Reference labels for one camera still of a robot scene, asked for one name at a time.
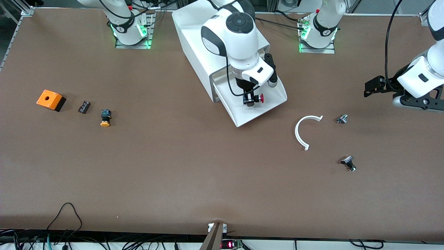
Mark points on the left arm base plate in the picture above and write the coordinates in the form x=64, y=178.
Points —
x=327, y=51

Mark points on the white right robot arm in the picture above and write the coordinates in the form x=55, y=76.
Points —
x=236, y=38

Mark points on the black camera bracket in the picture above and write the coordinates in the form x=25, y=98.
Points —
x=270, y=64
x=421, y=101

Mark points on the small black contact block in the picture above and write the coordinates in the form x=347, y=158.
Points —
x=84, y=107

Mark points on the red push button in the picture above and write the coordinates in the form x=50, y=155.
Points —
x=258, y=99

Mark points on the yellow push button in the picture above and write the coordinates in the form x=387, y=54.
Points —
x=105, y=119

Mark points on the device with red display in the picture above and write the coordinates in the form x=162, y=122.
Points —
x=229, y=244

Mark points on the black right camera bracket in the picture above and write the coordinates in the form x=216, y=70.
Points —
x=270, y=64

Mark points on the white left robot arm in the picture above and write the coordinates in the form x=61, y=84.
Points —
x=421, y=74

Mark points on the black left camera bracket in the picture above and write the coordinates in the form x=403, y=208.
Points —
x=421, y=101

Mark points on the aluminium frame profile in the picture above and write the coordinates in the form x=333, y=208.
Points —
x=424, y=19
x=28, y=11

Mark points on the orange box with hole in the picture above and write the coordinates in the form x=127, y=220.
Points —
x=48, y=99

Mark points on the white curved plastic piece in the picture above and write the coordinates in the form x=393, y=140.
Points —
x=296, y=132

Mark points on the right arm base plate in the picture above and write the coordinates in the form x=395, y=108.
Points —
x=138, y=46

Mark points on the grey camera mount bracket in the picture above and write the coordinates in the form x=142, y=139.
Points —
x=213, y=239

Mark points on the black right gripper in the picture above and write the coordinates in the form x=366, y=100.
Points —
x=244, y=85

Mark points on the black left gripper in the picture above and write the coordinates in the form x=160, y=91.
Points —
x=391, y=84

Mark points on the small silver metal part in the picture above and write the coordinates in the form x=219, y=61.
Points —
x=342, y=119

